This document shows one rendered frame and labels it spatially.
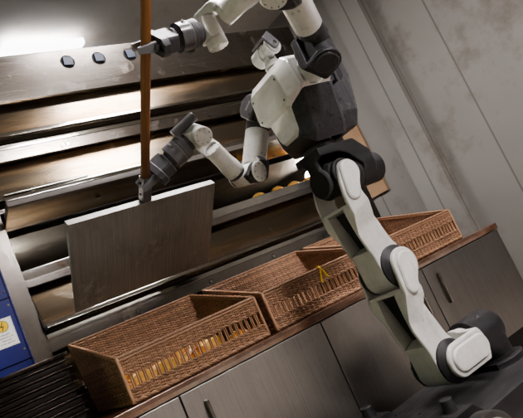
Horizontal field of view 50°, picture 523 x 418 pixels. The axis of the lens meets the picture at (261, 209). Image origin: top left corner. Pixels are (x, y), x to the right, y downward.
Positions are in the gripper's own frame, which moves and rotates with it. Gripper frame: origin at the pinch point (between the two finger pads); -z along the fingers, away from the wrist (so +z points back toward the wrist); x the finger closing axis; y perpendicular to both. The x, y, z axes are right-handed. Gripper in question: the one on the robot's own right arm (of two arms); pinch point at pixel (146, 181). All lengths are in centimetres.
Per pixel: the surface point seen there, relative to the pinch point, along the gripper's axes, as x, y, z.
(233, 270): -12, 86, 4
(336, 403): 69, 74, -8
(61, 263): -35, 31, -43
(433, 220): 33, 109, 85
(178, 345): 33, 31, -30
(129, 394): 39, 23, -50
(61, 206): -49, 21, -28
